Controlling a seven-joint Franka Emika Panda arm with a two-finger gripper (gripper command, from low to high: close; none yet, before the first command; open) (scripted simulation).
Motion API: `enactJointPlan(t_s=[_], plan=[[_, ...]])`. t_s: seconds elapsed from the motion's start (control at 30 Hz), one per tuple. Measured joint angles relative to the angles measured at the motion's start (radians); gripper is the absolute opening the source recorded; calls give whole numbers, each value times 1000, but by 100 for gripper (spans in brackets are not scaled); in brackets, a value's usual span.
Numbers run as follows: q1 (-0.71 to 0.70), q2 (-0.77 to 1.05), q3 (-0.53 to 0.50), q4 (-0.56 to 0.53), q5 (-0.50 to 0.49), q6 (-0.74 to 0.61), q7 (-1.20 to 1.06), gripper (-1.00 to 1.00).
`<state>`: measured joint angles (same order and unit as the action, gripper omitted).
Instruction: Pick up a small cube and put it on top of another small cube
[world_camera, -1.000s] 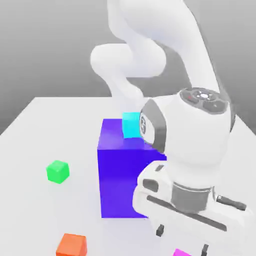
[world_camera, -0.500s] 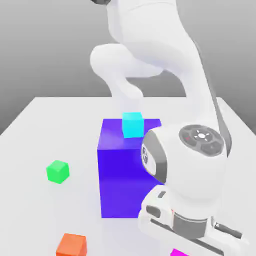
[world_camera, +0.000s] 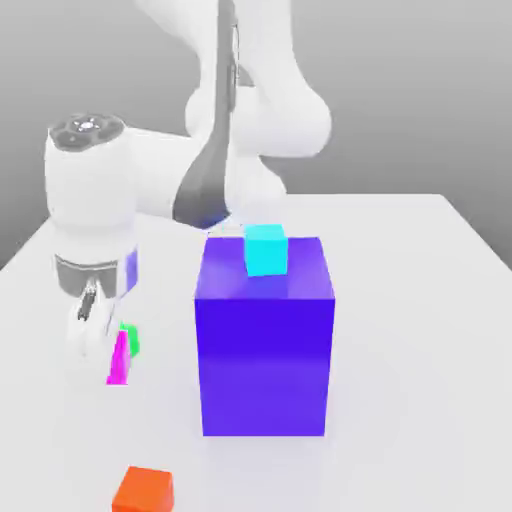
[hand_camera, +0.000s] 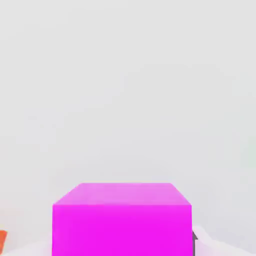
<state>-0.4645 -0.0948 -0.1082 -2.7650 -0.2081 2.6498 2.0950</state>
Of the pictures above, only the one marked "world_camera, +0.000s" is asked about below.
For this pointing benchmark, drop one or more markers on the large blue box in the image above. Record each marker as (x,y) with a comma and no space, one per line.
(264,360)

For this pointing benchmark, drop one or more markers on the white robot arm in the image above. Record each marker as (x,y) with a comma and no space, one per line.
(96,180)

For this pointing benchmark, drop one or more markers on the small magenta cube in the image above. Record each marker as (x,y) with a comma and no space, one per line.
(119,366)

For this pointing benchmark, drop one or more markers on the small green cube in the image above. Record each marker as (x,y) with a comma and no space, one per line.
(133,340)

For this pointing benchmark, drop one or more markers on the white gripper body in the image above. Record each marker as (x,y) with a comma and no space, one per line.
(94,344)

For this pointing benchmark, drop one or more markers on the small orange cube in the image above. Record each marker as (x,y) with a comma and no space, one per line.
(144,492)

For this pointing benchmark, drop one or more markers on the small cyan cube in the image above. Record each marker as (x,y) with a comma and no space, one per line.
(266,252)

